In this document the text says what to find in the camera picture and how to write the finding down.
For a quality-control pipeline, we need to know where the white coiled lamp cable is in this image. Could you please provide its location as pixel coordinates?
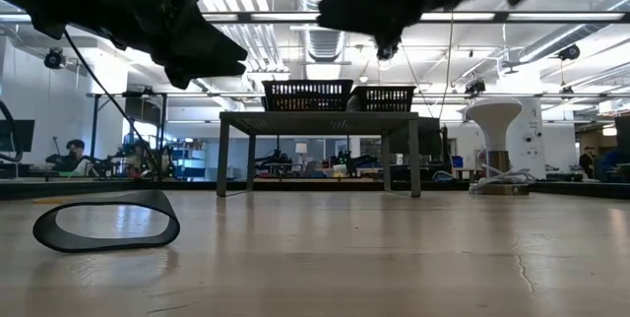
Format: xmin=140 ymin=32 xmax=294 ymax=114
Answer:
xmin=468 ymin=163 xmax=537 ymax=194

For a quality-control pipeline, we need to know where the black computer monitor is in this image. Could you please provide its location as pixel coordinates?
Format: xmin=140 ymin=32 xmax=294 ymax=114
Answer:
xmin=0 ymin=118 xmax=36 ymax=154

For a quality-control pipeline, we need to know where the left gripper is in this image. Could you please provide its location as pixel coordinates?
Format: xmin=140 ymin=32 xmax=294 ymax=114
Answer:
xmin=58 ymin=0 xmax=249 ymax=91

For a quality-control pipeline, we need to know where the person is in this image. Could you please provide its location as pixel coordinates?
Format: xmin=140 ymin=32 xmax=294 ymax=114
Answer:
xmin=46 ymin=138 xmax=95 ymax=173
xmin=579 ymin=146 xmax=597 ymax=179

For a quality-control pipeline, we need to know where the black background frame stand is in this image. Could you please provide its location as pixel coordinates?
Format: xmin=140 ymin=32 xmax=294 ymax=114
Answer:
xmin=87 ymin=90 xmax=169 ymax=181

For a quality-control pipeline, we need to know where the wide black rubber band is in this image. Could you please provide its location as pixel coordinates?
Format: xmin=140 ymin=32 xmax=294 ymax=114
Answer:
xmin=31 ymin=189 xmax=182 ymax=253

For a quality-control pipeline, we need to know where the white mushroom table lamp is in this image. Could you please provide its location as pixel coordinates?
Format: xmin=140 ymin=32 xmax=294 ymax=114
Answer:
xmin=465 ymin=96 xmax=531 ymax=197

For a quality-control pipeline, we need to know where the silver ventilation duct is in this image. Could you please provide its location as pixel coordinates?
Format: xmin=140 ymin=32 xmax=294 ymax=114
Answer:
xmin=293 ymin=0 xmax=363 ymax=62

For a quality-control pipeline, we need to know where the black plastic mesh basket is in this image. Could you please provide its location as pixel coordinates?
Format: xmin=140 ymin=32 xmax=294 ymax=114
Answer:
xmin=346 ymin=85 xmax=416 ymax=113
xmin=260 ymin=79 xmax=355 ymax=113

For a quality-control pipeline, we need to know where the black aluminium table frame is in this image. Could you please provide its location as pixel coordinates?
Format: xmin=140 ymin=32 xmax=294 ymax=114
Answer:
xmin=0 ymin=178 xmax=630 ymax=201

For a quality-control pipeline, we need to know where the black overhead crossbar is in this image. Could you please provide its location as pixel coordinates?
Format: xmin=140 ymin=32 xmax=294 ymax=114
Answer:
xmin=0 ymin=10 xmax=630 ymax=25

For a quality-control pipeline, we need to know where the gray perforated metal shelf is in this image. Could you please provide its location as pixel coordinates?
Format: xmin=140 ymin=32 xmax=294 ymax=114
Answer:
xmin=216 ymin=110 xmax=422 ymax=199

